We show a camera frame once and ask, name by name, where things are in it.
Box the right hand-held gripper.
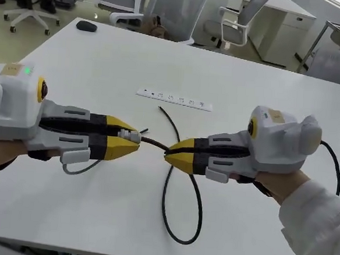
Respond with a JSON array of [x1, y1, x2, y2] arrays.
[[162, 98, 325, 190]]

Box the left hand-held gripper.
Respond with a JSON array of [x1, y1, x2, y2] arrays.
[[0, 61, 147, 169]]

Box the white plastic cable gland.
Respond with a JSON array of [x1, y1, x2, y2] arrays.
[[116, 127, 143, 144]]

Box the long black cable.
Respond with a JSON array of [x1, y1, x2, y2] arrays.
[[131, 103, 212, 247]]

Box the person's right forearm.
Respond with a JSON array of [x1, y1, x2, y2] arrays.
[[274, 176, 340, 255]]

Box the person's right hand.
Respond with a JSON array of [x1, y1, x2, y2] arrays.
[[227, 165, 313, 208]]

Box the person's left hand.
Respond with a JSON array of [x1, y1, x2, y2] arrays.
[[0, 141, 63, 176]]

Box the white power strip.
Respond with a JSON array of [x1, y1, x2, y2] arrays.
[[134, 87, 214, 112]]

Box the white table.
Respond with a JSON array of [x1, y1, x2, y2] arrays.
[[0, 11, 340, 255]]

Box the black computer mouse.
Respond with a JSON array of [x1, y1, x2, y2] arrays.
[[75, 20, 98, 33]]

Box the white office chair wheeled base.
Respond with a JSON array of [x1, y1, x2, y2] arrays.
[[0, 0, 63, 37]]

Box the brown bag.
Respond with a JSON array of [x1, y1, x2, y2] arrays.
[[140, 13, 173, 41]]

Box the grey office chair white armrests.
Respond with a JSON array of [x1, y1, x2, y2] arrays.
[[202, 0, 271, 52]]

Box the white office desk with drawers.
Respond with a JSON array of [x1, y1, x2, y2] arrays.
[[203, 0, 318, 71]]

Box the grey mesh back office chair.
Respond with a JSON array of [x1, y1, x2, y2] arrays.
[[140, 0, 212, 47]]

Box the grey fabric chair back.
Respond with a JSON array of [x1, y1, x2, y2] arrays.
[[303, 45, 340, 88]]

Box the short grey gripper cable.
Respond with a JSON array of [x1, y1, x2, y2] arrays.
[[61, 155, 102, 178]]

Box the black gripper power cable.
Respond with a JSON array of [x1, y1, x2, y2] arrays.
[[316, 140, 340, 197]]

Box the white frame office chair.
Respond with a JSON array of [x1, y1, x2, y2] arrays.
[[94, 0, 145, 27]]

